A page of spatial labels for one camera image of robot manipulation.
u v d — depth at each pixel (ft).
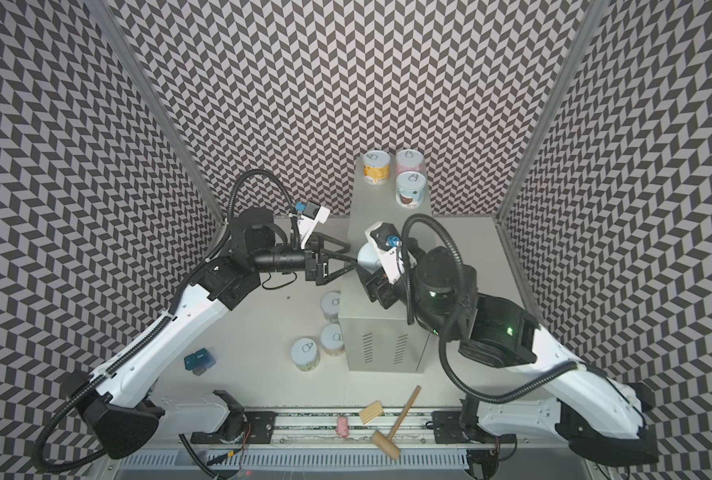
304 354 2.64
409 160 2.53
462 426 2.18
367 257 1.77
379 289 1.42
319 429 2.47
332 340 2.71
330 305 2.92
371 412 2.48
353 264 1.79
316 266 1.70
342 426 2.41
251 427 2.37
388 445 2.31
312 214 1.77
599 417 1.22
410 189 2.30
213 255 1.70
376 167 2.47
